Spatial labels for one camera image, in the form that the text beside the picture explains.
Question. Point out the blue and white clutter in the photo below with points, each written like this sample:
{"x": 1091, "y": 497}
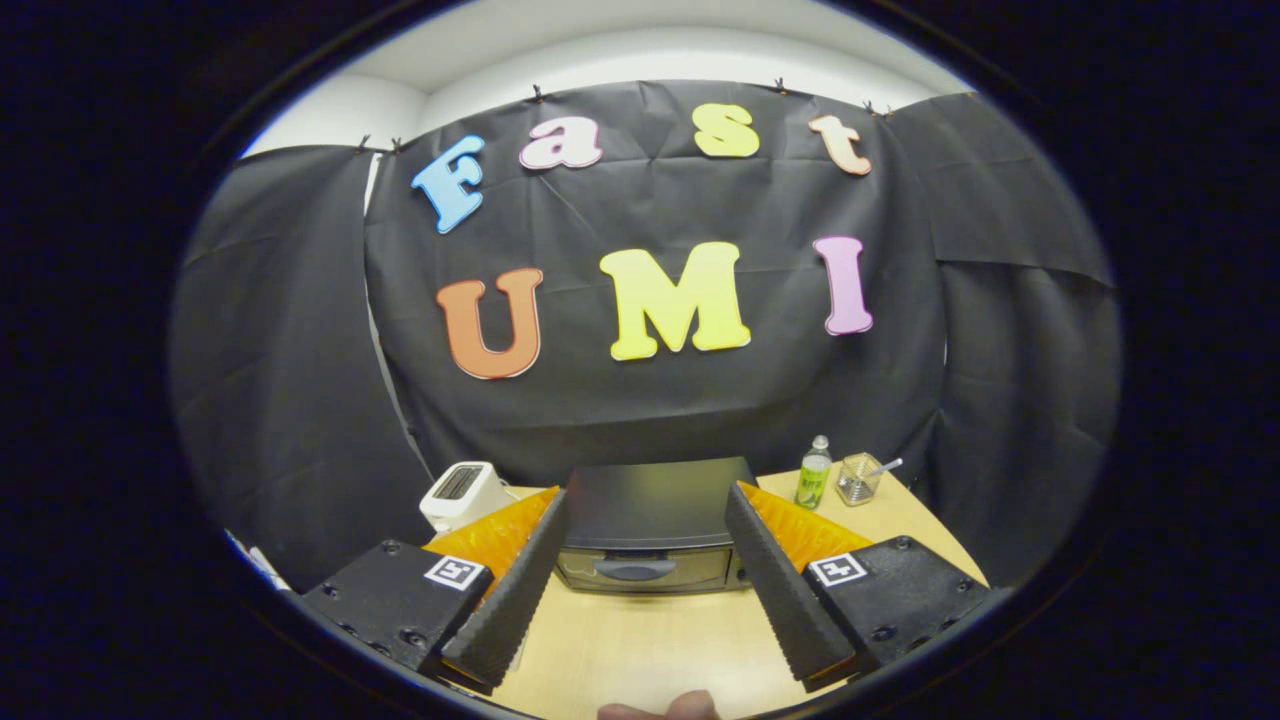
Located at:
{"x": 255, "y": 560}

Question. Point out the green label plastic bottle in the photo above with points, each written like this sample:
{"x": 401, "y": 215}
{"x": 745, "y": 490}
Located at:
{"x": 812, "y": 485}

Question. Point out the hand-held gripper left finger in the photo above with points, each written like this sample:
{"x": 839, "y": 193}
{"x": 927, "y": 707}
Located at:
{"x": 515, "y": 600}

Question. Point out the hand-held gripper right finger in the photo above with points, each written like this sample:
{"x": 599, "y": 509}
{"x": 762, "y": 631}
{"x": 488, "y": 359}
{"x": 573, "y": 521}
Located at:
{"x": 780, "y": 600}

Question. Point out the white pop-up toaster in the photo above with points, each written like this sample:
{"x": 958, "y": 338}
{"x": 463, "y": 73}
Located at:
{"x": 465, "y": 495}

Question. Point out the silver spoon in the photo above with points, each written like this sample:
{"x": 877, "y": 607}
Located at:
{"x": 888, "y": 466}

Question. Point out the black toaster oven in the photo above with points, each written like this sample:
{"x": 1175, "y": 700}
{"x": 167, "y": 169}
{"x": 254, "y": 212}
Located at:
{"x": 650, "y": 510}

